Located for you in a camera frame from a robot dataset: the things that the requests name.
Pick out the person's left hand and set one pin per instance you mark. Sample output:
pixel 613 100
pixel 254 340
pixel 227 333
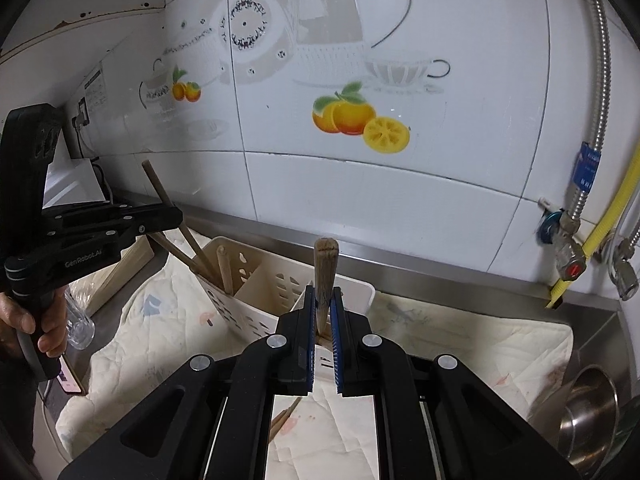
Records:
pixel 50 325

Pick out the clear glass cup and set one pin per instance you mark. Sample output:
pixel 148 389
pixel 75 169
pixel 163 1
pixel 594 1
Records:
pixel 80 320

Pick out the single light wooden chopstick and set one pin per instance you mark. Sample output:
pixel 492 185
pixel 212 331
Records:
pixel 225 270

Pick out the cream plastic utensil holder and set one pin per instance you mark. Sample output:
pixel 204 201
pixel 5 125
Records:
pixel 260 290

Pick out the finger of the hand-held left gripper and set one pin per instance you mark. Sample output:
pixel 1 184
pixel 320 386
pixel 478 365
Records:
pixel 90 242
pixel 150 216

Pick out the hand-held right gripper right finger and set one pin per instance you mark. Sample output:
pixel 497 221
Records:
pixel 336 345

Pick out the white wall label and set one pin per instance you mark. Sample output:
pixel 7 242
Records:
pixel 95 85

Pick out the stainless steel pot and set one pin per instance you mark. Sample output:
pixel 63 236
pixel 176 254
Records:
pixel 585 420

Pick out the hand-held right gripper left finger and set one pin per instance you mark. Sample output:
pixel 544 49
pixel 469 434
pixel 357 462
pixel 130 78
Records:
pixel 311 340

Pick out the wall socket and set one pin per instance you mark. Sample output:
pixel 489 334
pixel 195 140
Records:
pixel 82 112

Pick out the printed quilted mat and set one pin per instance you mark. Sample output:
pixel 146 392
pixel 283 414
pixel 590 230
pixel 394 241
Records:
pixel 450 340

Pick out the smartphone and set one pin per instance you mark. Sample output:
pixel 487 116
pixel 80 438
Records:
pixel 70 377

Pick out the wooden box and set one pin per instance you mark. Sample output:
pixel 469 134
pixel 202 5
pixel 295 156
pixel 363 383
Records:
pixel 125 270

